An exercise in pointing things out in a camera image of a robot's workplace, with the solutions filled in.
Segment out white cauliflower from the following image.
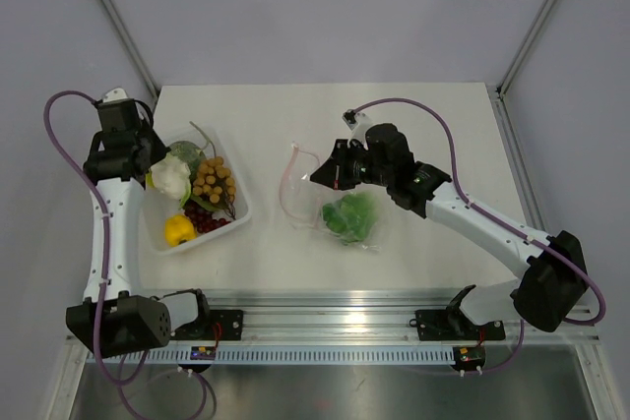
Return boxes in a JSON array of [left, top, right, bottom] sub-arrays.
[[148, 152, 192, 206]]

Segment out aluminium frame post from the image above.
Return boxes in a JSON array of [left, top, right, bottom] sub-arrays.
[[96, 0, 161, 102], [496, 0, 561, 99]]

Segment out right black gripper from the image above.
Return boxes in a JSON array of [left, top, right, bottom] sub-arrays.
[[312, 140, 394, 191]]

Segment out yellow bell pepper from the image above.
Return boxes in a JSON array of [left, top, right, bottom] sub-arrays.
[[164, 214, 197, 247]]

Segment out white slotted cable duct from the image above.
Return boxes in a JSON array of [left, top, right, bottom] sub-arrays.
[[83, 344, 456, 367]]

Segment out brown longan bunch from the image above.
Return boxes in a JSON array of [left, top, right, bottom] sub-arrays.
[[192, 155, 237, 208]]

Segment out green lettuce head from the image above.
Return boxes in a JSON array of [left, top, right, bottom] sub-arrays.
[[321, 192, 379, 245]]

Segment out clear zip top bag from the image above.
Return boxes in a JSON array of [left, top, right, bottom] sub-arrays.
[[278, 142, 387, 252]]

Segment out green broccoli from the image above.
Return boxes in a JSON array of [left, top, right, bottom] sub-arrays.
[[169, 140, 206, 172]]

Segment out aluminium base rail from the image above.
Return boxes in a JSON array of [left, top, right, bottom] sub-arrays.
[[63, 286, 601, 345]]

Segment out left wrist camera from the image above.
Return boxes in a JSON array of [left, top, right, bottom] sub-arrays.
[[96, 87, 129, 105]]

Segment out right aluminium frame post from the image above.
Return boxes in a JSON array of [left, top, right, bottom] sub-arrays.
[[496, 0, 561, 99]]

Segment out left aluminium frame post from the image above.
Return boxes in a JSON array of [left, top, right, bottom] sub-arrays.
[[96, 0, 161, 102]]

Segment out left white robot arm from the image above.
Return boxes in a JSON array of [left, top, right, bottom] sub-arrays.
[[66, 98, 213, 359]]

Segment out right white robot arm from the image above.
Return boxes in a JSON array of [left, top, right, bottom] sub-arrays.
[[310, 124, 588, 337]]

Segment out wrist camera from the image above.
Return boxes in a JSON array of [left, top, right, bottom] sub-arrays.
[[343, 109, 374, 145], [96, 87, 129, 105]]

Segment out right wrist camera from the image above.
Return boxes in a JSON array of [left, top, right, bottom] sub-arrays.
[[343, 109, 374, 145]]

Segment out red grape bunch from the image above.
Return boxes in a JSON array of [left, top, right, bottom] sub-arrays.
[[183, 201, 229, 234]]

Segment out white plastic food tray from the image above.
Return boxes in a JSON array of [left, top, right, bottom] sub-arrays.
[[142, 122, 252, 256]]

